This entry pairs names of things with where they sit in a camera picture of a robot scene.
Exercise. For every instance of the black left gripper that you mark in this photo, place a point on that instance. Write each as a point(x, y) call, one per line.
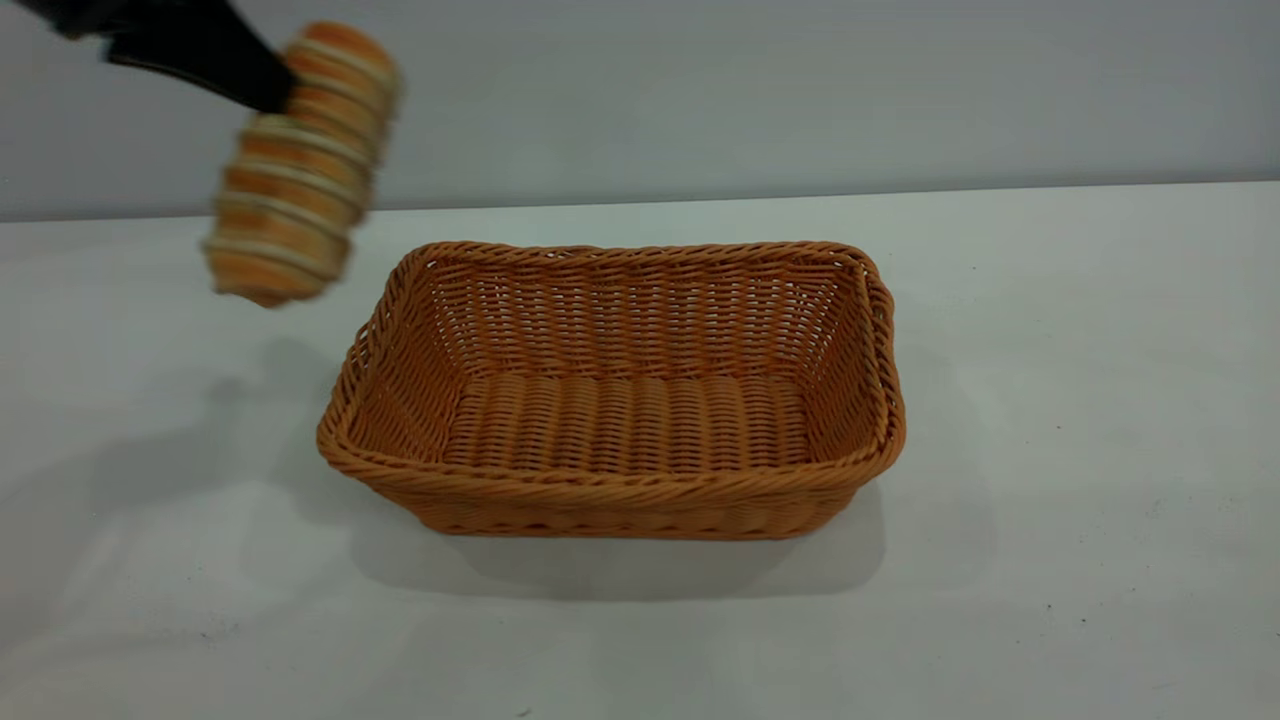
point(140, 18)

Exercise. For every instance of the ridged striped bread roll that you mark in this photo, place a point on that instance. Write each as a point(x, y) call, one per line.
point(300, 170)

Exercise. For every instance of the orange woven wicker basket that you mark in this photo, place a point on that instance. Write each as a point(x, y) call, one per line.
point(620, 420)

